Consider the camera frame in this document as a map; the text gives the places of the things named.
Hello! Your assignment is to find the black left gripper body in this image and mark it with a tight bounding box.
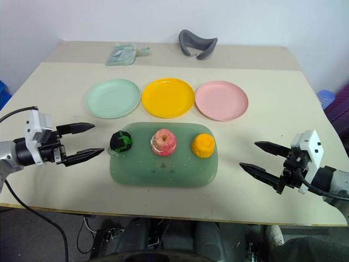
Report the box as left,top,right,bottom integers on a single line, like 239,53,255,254
38,130,68,166

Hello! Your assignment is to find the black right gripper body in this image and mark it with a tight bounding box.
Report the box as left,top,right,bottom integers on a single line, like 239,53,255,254
274,150,308,195

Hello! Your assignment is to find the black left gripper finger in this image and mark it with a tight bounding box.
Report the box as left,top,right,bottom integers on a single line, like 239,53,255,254
56,122,96,136
61,147,105,168

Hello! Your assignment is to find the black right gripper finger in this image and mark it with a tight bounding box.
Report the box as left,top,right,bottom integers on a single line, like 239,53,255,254
254,141,292,158
239,162,281,189

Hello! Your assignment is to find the dark green toy fruit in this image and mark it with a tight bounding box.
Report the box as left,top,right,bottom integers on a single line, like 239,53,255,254
109,130,133,152

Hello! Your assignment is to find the light green round plate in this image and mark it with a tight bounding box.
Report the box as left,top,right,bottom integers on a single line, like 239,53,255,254
86,78,142,120

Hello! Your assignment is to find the orange toy fruit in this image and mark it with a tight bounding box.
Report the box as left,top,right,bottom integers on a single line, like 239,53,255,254
191,133,216,159

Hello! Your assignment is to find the pink round plate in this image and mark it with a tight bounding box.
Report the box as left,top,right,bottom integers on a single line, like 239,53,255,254
195,80,249,122

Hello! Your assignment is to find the yellow round plate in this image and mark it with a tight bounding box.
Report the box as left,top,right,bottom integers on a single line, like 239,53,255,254
141,78,196,119

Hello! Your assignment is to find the white shoe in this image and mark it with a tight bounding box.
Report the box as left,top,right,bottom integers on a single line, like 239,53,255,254
266,224,285,248

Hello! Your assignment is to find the blue translucent container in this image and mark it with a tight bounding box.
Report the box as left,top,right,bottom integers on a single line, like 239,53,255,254
317,89,336,110

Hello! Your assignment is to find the blue plastic crate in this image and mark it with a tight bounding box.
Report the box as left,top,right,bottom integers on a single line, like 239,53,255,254
0,80,13,110

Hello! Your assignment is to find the purple fabric object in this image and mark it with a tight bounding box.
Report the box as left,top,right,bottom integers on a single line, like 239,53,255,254
324,84,349,142

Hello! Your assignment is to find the red toy apple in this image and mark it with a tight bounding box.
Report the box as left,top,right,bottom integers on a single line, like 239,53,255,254
149,128,178,157

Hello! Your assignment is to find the translucent green rectangular tray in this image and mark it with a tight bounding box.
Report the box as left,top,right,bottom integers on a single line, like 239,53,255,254
107,122,220,188

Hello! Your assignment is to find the light green cloth pouch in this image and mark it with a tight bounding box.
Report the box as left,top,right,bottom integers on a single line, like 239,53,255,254
105,45,151,67

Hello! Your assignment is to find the grey curved foam pad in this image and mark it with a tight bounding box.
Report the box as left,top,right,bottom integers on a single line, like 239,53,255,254
178,29,219,61

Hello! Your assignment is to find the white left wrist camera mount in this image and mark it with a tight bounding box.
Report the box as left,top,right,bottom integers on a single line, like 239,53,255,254
24,109,53,166

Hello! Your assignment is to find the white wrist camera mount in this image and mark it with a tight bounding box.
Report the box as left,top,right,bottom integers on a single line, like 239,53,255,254
290,129,326,194
24,109,53,166

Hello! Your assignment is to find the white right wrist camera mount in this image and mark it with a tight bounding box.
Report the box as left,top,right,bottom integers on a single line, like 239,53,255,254
290,129,326,194

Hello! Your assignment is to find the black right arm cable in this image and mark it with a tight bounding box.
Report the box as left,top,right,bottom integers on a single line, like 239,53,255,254
296,166,349,201

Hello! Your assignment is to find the white floor cable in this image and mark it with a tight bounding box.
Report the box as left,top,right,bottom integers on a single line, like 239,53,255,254
76,215,97,254

